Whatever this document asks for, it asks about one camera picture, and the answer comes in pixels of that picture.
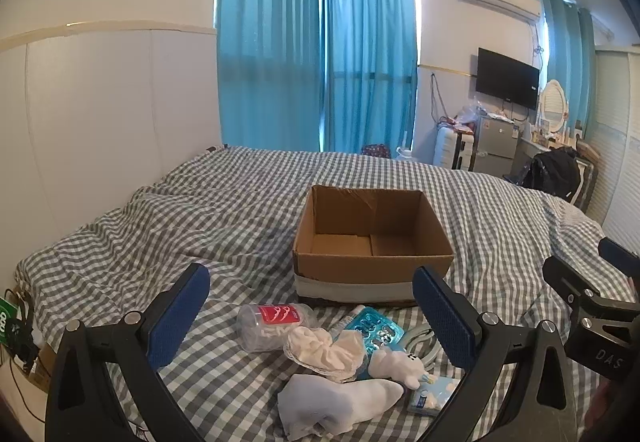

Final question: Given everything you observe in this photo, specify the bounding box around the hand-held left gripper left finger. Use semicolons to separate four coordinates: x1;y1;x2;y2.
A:
45;263;211;442

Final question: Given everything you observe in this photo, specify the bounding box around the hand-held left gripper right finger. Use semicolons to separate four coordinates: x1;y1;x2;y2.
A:
412;266;593;442

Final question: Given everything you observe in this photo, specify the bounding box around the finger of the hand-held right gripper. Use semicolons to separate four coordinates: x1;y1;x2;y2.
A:
598;237;640;283
542;256;615;319

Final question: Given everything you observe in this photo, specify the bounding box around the grey-green hair claw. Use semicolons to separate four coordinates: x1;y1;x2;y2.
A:
400;327;446;370

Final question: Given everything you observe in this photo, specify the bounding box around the white plush toy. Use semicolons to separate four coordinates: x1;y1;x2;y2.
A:
369;347;426;390

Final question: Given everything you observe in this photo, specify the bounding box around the teal blister pack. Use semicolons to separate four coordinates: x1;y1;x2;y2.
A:
334;306;405;373

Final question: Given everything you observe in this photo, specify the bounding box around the light blue tissue packet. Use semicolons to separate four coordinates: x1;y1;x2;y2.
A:
406;372;463;418

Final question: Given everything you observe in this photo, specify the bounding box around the clear plastic bottle red label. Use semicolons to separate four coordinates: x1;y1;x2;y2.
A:
236;303;321;353

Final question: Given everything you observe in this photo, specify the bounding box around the brown cardboard box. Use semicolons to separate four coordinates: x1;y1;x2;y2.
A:
291;184;455;307

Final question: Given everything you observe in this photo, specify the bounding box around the cream white scrunchie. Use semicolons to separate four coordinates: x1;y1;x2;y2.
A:
283;326;368;384

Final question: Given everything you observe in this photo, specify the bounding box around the white sock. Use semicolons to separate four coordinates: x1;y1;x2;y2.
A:
277;373;405;440

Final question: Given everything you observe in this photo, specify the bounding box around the person's right forearm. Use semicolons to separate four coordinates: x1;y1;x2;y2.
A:
586;378;616;429

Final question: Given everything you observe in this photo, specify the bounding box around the white chair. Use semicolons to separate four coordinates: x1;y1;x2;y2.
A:
567;156;599;213

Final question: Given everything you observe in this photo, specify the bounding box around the black backpack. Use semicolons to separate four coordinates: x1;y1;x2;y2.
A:
522;147;582;203

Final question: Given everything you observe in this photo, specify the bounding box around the grey white checkered blanket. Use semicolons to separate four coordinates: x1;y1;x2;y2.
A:
12;145;636;442

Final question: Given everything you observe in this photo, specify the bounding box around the white wardrobe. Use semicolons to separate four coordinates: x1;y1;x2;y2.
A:
582;44;640;253

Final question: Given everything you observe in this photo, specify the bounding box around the white dressing table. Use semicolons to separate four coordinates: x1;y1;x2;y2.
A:
510;134;596;187

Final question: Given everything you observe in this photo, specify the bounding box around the small brown floor box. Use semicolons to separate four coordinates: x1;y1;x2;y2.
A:
27;342;57;390

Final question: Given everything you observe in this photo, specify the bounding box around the silver mini fridge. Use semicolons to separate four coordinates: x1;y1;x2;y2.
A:
472;115;521;174

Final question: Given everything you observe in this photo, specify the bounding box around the white oval mirror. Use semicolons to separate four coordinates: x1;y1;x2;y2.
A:
537;79;571;135

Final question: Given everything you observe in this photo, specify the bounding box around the white suitcase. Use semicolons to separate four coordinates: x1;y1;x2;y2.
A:
433;126;478;171

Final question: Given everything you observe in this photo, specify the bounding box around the green box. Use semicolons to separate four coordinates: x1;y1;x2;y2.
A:
0;298;21;348

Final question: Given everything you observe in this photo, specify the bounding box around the clear plastic bag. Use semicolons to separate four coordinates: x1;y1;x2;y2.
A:
452;102;483;127

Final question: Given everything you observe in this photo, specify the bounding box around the narrow blue curtain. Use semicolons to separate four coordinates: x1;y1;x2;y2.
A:
540;0;598;143

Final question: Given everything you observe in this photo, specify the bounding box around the white bed headboard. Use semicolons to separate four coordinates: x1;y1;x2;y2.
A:
0;22;223;293

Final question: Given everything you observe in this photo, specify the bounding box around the blue window curtain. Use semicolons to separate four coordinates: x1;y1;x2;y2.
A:
320;0;420;155

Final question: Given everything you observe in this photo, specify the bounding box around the wide blue curtain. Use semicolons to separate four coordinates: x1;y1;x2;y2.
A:
215;0;323;153

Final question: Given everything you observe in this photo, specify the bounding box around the black wall television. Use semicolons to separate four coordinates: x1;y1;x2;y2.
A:
475;48;541;111

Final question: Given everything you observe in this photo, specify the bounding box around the black wall cable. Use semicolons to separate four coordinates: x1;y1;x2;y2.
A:
430;72;449;123

